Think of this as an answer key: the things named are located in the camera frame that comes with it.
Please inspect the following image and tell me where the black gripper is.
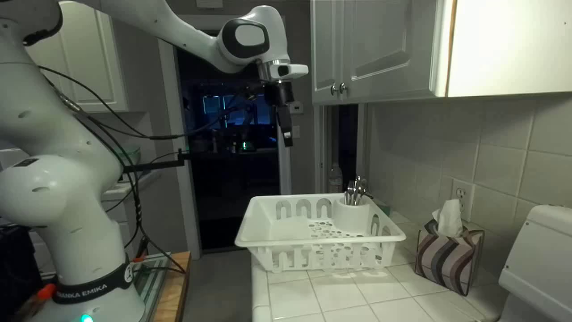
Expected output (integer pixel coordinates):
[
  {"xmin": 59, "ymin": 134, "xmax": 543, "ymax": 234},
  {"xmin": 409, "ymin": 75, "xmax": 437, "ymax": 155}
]
[{"xmin": 271, "ymin": 78, "xmax": 298, "ymax": 148}]

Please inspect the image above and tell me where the white plastic dish rack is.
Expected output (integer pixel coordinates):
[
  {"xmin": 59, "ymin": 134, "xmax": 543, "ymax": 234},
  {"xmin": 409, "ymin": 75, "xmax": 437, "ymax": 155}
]
[{"xmin": 232, "ymin": 191, "xmax": 407, "ymax": 273}]

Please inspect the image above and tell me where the white utensil cup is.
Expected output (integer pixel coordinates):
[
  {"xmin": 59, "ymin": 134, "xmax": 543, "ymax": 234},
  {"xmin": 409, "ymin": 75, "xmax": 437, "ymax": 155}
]
[{"xmin": 328, "ymin": 198, "xmax": 375, "ymax": 236}]

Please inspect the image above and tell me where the white tissue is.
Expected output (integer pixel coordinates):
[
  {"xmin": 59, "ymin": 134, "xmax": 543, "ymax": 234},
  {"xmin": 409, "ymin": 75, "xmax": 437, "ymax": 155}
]
[{"xmin": 429, "ymin": 196, "xmax": 466, "ymax": 239}]

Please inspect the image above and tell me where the wooden table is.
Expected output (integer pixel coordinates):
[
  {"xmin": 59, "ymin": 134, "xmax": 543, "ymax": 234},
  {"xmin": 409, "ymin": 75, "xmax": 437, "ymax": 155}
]
[{"xmin": 150, "ymin": 248, "xmax": 194, "ymax": 322}]

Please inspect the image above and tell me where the metal robot mounting plate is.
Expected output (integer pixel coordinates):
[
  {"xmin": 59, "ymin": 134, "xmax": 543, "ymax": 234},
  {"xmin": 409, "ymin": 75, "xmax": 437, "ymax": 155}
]
[{"xmin": 23, "ymin": 252, "xmax": 175, "ymax": 322}]

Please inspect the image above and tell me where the white background cabinet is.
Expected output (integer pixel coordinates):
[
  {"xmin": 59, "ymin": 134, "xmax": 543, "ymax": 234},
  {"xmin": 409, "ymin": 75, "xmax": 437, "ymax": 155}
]
[{"xmin": 25, "ymin": 0, "xmax": 130, "ymax": 114}]

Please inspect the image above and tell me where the white cabinet side panel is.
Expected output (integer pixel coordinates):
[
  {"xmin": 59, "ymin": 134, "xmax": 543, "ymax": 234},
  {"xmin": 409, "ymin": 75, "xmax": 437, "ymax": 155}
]
[{"xmin": 445, "ymin": 0, "xmax": 572, "ymax": 100}]

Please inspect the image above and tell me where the white gas stove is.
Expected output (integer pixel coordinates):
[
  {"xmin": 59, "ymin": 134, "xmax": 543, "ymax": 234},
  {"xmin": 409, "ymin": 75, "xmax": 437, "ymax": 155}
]
[{"xmin": 496, "ymin": 203, "xmax": 572, "ymax": 322}]

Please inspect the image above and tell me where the black camera mount rod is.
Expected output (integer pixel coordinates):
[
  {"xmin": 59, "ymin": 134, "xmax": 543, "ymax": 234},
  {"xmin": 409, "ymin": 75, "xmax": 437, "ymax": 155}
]
[{"xmin": 121, "ymin": 150, "xmax": 191, "ymax": 175}]

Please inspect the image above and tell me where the black cable bundle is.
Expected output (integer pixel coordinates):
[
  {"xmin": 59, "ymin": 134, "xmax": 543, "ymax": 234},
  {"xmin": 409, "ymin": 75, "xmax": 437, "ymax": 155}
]
[{"xmin": 35, "ymin": 62, "xmax": 193, "ymax": 277}]

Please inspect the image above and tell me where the white wall outlet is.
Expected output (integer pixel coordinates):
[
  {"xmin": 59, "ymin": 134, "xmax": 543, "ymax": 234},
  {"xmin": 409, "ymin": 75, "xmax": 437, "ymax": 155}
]
[{"xmin": 450, "ymin": 176, "xmax": 475, "ymax": 219}]

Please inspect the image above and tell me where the orange clamp handle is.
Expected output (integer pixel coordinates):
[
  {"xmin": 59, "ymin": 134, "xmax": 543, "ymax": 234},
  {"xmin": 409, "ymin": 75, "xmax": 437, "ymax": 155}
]
[{"xmin": 33, "ymin": 282, "xmax": 59, "ymax": 302}]

